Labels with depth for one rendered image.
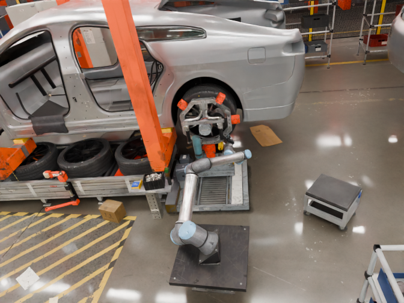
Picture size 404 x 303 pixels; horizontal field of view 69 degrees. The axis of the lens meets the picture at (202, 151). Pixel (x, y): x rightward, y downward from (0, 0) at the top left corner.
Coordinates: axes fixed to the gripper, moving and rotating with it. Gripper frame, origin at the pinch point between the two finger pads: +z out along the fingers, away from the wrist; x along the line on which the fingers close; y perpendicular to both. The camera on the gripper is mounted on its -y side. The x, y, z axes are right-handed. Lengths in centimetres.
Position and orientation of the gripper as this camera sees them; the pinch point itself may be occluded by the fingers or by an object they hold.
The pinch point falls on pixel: (227, 134)
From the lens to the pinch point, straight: 333.7
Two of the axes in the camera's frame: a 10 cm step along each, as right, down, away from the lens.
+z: 0.9, -5.7, 8.1
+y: 8.0, 5.3, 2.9
